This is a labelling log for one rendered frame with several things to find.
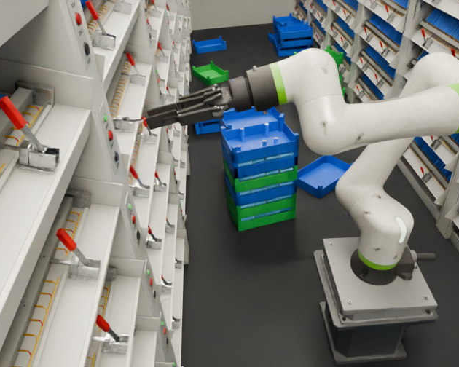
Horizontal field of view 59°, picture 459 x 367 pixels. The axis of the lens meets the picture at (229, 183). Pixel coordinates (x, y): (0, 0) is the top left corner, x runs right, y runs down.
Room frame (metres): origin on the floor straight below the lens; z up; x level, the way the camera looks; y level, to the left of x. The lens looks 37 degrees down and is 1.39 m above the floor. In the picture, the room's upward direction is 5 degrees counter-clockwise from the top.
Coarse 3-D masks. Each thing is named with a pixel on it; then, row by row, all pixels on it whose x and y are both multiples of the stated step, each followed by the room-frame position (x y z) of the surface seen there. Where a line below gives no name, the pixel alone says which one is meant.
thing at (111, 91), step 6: (120, 60) 1.18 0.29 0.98; (126, 60) 1.22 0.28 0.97; (120, 66) 1.14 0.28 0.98; (126, 66) 1.18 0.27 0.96; (120, 72) 1.10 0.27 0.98; (114, 78) 1.05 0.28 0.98; (114, 84) 1.01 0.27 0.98; (108, 90) 0.97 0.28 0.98; (114, 90) 0.98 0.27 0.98; (108, 96) 0.94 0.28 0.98; (114, 96) 0.99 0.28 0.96; (108, 102) 0.91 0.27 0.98
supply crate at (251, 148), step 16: (224, 128) 1.63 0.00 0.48; (256, 128) 1.68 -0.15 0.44; (272, 128) 1.70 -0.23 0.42; (288, 128) 1.63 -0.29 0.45; (224, 144) 1.59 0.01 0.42; (240, 144) 1.60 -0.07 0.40; (256, 144) 1.59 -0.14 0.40; (272, 144) 1.58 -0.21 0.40; (288, 144) 1.51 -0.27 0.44; (240, 160) 1.46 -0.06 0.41
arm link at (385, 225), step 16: (384, 192) 0.94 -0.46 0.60; (352, 208) 0.92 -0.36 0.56; (368, 208) 0.88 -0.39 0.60; (384, 208) 0.86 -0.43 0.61; (400, 208) 0.86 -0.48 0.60; (368, 224) 0.84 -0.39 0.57; (384, 224) 0.81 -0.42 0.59; (400, 224) 0.81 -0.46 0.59; (368, 240) 0.83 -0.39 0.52; (384, 240) 0.80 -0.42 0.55; (400, 240) 0.79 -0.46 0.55; (368, 256) 0.82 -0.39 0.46; (384, 256) 0.80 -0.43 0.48; (400, 256) 0.81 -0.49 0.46
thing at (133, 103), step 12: (132, 48) 1.27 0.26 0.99; (144, 48) 1.27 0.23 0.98; (144, 60) 1.27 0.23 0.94; (144, 72) 1.19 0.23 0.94; (120, 84) 1.07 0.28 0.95; (132, 84) 1.09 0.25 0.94; (144, 84) 1.11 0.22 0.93; (120, 96) 1.00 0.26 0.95; (132, 96) 1.02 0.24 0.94; (144, 96) 1.03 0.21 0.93; (132, 108) 0.95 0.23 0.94; (120, 132) 0.82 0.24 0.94; (120, 144) 0.77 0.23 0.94; (132, 144) 0.78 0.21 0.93; (132, 156) 0.78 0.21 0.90
